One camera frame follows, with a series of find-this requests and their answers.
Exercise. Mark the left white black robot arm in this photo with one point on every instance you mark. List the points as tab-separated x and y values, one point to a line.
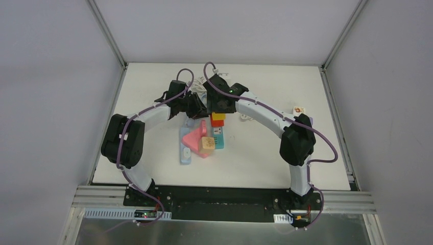
124	138

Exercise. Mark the white cube adapter with sticker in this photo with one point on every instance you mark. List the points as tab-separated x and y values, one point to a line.
298	111

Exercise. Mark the beige wooden cube adapter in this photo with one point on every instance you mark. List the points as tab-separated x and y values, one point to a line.
206	145

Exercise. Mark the red cube plug adapter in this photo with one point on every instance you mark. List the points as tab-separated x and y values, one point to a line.
216	123

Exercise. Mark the light blue power strip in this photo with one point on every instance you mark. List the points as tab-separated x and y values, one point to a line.
185	152

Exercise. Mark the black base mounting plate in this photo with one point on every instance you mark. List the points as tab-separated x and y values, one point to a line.
223	204

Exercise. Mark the teal power strip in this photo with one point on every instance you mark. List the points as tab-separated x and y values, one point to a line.
218	135

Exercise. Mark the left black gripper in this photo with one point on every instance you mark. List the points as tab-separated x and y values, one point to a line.
196	106

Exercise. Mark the pink triangular plug adapter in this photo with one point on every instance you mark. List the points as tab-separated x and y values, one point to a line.
192	139

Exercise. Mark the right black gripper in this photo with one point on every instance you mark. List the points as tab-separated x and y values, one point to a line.
220	107

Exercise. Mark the yellow cube plug adapter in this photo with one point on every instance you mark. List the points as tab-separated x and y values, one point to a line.
218	116

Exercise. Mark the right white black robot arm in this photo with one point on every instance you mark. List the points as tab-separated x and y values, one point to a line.
297	140

